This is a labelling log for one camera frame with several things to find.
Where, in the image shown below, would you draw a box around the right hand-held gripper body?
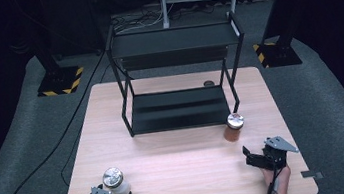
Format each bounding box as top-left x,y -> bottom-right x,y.
258,133 -> 302,172

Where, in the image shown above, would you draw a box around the glass jar of white powder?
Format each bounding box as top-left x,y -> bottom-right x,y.
101,164 -> 133,194

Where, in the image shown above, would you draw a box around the glass jar of orange powder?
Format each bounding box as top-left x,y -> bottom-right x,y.
221,111 -> 248,144

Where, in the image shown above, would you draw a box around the black two-tier metal rack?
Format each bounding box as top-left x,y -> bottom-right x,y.
102,8 -> 257,140

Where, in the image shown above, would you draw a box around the person's right hand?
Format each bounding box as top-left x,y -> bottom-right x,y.
260,163 -> 295,194

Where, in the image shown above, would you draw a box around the grey tape strip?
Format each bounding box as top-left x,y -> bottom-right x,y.
300,168 -> 325,183

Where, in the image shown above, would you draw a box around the round table grommet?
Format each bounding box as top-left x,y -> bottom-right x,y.
202,78 -> 216,89

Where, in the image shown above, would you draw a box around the black stand with striped base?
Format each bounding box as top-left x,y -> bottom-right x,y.
245,0 -> 304,71
28,22 -> 89,99

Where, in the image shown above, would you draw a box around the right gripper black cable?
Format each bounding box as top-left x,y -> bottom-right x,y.
262,165 -> 289,194

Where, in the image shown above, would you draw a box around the thin black floor cable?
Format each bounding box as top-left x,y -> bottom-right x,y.
47,63 -> 128,188

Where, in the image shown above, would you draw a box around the thick black floor cable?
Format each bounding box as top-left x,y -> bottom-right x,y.
0,48 -> 127,194

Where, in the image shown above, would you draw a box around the bundle of floor cables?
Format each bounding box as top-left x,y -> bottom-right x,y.
110,6 -> 166,36

